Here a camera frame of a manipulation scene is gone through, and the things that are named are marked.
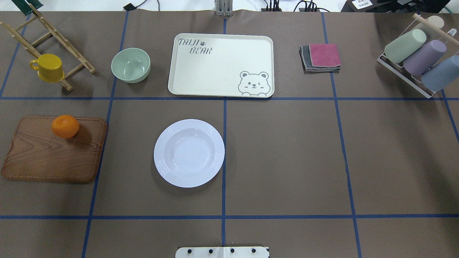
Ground wooden mug rack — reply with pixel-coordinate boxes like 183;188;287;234
1;4;96;92

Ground dark green mug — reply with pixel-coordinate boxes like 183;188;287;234
12;0;43;16

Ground grey folded cloth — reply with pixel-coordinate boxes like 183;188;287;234
299;44;341;72

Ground purple tumbler cup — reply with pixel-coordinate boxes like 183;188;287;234
403;40;446;76

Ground cream bear tray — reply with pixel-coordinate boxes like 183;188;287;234
168;33;274;98

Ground wooden cutting board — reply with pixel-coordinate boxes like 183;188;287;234
1;116;108;183

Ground pink folded cloth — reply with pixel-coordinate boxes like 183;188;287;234
309;44;341;68

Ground orange fruit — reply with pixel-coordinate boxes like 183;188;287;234
51;115;80;139

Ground white round plate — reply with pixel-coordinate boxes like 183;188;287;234
153;119;225;188

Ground beige tumbler cup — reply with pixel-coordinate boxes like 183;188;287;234
426;16;445;29

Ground green ceramic bowl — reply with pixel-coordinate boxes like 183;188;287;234
110;48;151;83

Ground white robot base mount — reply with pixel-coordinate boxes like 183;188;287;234
175;246;270;258

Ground white wire cup rack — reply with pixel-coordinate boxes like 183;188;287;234
377;13;457;99

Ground yellow mug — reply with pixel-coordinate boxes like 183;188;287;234
29;54;65;83

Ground green tumbler cup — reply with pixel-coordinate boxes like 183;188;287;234
384;29;427;63

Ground blue tumbler cup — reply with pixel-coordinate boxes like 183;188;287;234
421;55;459;92

